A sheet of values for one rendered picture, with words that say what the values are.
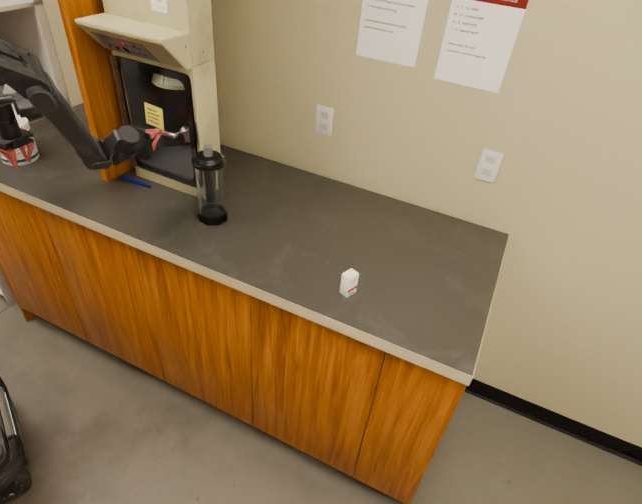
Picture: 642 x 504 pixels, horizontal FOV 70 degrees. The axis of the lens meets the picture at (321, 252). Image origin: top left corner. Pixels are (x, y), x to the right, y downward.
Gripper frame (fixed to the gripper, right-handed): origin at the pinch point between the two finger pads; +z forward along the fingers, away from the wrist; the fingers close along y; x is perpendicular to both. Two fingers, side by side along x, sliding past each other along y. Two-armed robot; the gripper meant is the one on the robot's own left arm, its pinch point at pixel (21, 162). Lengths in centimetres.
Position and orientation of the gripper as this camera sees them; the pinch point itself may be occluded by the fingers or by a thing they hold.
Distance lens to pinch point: 177.4
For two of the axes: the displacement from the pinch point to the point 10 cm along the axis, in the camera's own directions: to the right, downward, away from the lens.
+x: -9.0, -3.2, 2.8
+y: 4.2, -5.5, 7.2
